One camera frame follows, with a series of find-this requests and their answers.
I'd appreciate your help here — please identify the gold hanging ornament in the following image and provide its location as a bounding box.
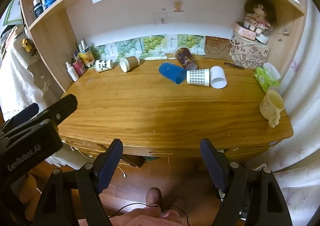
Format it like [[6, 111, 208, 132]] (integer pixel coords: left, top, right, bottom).
[[22, 37, 34, 53]]

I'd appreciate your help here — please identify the grey checked paper cup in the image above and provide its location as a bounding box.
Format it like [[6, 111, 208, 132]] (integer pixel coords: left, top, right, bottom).
[[186, 68, 210, 88]]

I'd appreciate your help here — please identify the person's pink clothing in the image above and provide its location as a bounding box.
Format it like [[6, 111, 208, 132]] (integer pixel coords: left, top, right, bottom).
[[110, 207, 188, 226]]

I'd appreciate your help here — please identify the blue plastic cup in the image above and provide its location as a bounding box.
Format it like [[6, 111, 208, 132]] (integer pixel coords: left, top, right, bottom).
[[159, 63, 187, 85]]

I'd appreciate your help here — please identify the wooden desk hutch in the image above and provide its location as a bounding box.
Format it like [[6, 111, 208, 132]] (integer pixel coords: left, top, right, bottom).
[[20, 0, 308, 92]]

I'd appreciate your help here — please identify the pink round tin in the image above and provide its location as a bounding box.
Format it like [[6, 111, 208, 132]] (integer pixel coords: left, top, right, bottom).
[[234, 22, 257, 41]]

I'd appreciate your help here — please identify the dark pen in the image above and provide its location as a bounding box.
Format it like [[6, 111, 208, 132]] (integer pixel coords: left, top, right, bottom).
[[224, 62, 245, 70]]

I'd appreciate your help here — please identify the letter print box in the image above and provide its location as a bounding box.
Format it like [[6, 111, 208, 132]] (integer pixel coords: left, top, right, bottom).
[[231, 39, 270, 69]]

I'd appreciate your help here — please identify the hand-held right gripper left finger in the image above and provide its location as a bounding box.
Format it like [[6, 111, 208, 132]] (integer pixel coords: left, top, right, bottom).
[[31, 138, 123, 226]]

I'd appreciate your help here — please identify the brown sleeved paper cup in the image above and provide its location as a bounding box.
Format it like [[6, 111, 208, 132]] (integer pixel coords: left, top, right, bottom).
[[119, 56, 140, 73]]

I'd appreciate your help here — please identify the small white bottle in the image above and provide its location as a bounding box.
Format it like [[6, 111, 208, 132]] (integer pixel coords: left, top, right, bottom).
[[66, 62, 79, 82]]

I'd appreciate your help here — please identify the yellow plush toy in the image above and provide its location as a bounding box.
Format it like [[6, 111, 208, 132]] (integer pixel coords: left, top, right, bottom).
[[19, 173, 42, 204]]

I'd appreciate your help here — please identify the dark blue bottle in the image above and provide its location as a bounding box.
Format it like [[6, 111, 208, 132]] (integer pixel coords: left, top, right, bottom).
[[33, 0, 45, 18]]

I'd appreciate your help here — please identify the wooden desk drawer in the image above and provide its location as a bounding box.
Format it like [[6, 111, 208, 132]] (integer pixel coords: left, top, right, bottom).
[[62, 137, 272, 160]]

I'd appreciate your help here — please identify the pink jar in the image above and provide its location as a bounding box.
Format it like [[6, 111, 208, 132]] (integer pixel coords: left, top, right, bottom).
[[71, 59, 87, 77]]

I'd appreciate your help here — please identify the white panda print cup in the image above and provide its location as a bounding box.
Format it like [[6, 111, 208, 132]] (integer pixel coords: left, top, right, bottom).
[[95, 59, 114, 73]]

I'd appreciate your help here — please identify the plain white cup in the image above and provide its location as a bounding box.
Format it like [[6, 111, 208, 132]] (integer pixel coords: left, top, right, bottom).
[[209, 66, 228, 89]]

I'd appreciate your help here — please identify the green tissue pack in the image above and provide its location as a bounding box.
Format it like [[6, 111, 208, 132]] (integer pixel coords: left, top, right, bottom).
[[254, 62, 282, 93]]

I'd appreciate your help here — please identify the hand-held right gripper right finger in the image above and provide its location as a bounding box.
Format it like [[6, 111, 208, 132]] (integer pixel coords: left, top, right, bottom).
[[199, 138, 293, 226]]

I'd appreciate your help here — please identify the white floral curtain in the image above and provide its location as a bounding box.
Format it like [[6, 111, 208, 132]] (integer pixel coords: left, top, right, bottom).
[[271, 0, 320, 216]]

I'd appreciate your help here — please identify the cream ceramic mug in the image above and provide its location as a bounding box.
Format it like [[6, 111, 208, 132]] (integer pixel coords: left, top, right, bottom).
[[259, 90, 285, 128]]

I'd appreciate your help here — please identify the brown drawn cardboard card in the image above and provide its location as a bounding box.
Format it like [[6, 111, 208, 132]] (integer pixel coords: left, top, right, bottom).
[[204, 36, 233, 57]]

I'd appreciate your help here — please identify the pink knit slipper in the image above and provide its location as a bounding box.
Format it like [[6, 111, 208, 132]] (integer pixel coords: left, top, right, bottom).
[[170, 196, 187, 213], [146, 187, 163, 208]]

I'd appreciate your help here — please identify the grape print box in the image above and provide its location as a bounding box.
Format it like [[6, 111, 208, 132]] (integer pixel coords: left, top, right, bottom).
[[139, 35, 167, 60], [115, 39, 142, 60], [177, 34, 206, 55], [96, 43, 118, 63]]

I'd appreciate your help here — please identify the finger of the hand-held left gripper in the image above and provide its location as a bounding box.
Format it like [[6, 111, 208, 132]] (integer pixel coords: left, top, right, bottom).
[[10, 94, 78, 131], [0, 103, 40, 133]]

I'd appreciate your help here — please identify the black cable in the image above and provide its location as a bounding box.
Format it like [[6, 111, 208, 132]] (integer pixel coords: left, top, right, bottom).
[[110, 203, 160, 219]]

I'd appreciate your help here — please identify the dark patterned paper cup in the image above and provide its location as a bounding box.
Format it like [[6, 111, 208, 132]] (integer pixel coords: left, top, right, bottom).
[[174, 46, 197, 71]]

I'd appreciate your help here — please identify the white knit blanket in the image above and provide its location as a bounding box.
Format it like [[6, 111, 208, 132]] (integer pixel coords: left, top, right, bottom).
[[0, 39, 63, 121]]

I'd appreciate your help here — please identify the brown haired doll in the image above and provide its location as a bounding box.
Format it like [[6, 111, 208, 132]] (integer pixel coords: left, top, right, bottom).
[[244, 0, 277, 35]]

